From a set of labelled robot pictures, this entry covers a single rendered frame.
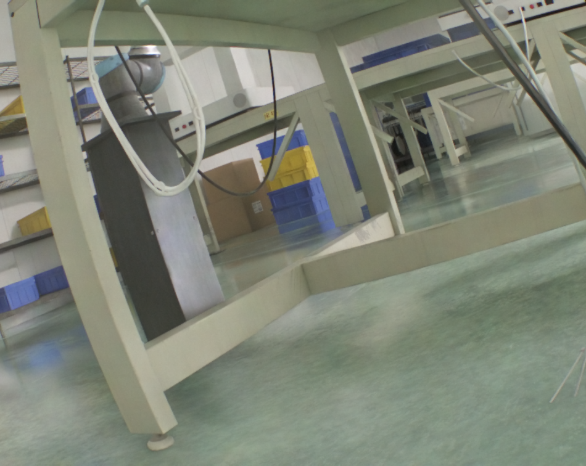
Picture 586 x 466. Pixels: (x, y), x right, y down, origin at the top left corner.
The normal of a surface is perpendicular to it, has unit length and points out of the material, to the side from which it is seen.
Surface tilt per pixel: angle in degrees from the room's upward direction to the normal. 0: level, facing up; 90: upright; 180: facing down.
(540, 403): 0
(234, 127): 90
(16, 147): 90
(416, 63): 90
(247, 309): 90
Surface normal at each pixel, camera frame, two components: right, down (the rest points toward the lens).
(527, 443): -0.31, -0.95
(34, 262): 0.84, -0.25
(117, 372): -0.43, 0.19
